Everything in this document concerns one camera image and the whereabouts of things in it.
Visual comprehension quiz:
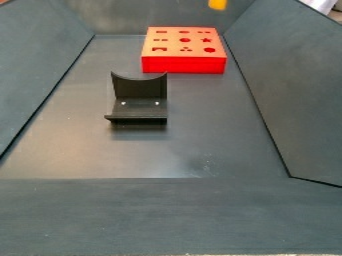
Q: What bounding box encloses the yellow oval peg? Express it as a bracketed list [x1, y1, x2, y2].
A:
[208, 0, 228, 11]

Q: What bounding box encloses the black curved holder bracket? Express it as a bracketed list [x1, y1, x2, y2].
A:
[104, 73, 168, 123]

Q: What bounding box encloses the red shape sorting board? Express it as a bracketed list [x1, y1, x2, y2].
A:
[140, 27, 227, 74]

